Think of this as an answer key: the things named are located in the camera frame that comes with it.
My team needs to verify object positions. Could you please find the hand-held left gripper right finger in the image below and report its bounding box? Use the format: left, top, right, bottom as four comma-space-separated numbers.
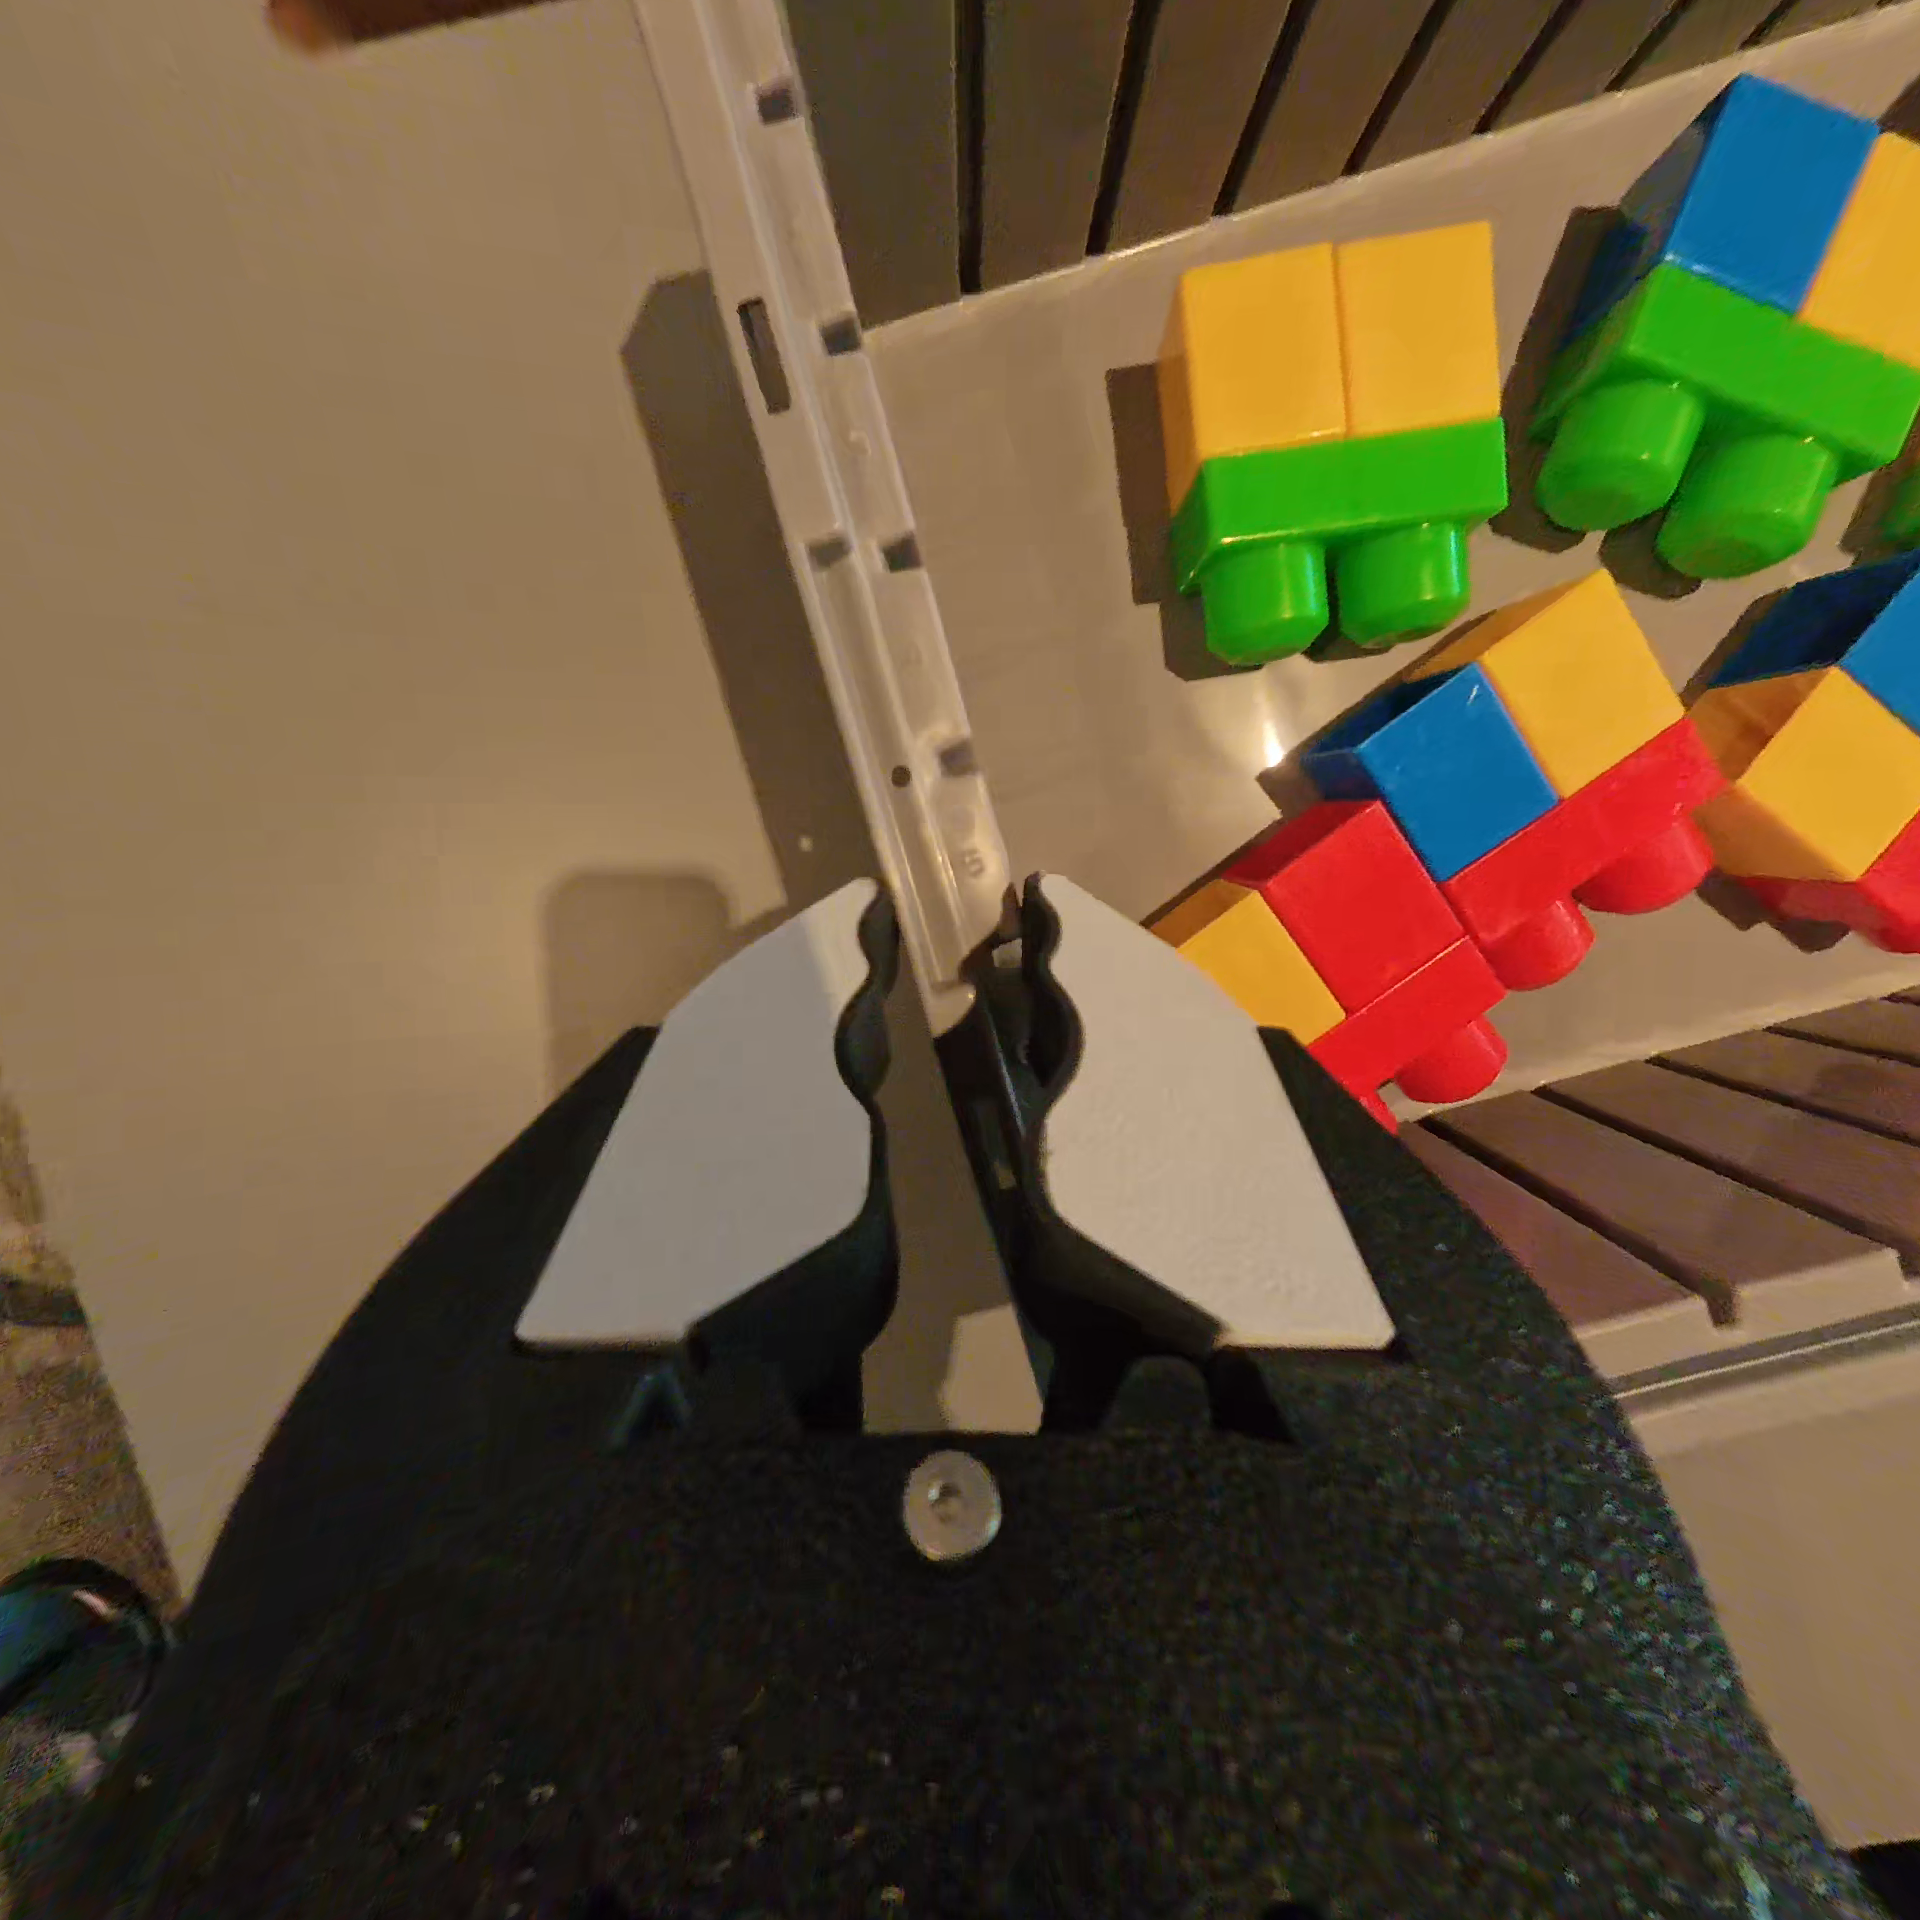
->
959, 872, 1402, 1442

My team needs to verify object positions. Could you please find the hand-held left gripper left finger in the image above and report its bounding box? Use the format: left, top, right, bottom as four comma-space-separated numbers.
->
515, 878, 905, 1433

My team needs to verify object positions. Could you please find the yellow mega block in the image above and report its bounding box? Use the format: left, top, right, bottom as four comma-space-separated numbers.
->
1332, 220, 1505, 448
1159, 244, 1347, 467
1684, 664, 1920, 890
1399, 568, 1689, 801
1796, 132, 1920, 373
1145, 875, 1347, 1050

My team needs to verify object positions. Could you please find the red two-stud mega block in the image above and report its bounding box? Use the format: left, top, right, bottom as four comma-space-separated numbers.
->
1302, 933, 1510, 1137
1737, 867, 1920, 957
1438, 717, 1731, 994

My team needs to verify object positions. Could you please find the blue mega block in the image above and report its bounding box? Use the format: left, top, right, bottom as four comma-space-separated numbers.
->
1707, 552, 1920, 712
1298, 664, 1565, 886
1564, 72, 1881, 321

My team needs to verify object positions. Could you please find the green two-stud mega block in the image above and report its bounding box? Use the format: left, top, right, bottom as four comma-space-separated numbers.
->
1169, 417, 1510, 672
1526, 262, 1920, 584

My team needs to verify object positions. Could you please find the grey plastic board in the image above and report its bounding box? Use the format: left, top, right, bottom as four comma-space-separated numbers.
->
861, 0, 1920, 1130

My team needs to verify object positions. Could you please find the dark round object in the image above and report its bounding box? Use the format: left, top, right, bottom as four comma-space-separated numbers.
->
0, 1556, 166, 1741

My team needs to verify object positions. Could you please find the clear plastic storage bin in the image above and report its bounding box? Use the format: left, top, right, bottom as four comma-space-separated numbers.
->
779, 0, 1920, 1340

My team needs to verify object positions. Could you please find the brown wooden object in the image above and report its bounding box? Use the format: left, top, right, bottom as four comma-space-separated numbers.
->
267, 0, 518, 52

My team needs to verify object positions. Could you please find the grey slotted rail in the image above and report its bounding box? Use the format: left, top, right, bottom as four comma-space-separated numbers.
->
630, 0, 1025, 1040

